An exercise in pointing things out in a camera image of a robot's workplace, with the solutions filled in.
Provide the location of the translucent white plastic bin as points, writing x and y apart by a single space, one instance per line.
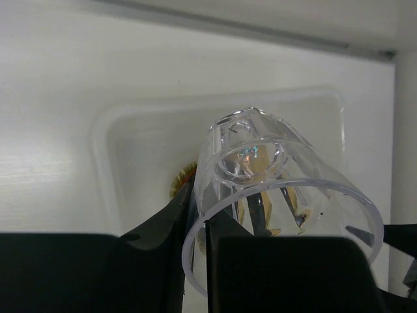
140 147

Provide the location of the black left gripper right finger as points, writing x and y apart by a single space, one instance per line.
247 273

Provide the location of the woven bamboo tray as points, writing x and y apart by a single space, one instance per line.
183 176

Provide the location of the clear plastic cup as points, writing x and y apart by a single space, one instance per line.
266 177

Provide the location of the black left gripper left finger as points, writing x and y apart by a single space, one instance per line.
139 271

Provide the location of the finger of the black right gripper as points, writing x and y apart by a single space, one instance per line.
400 236

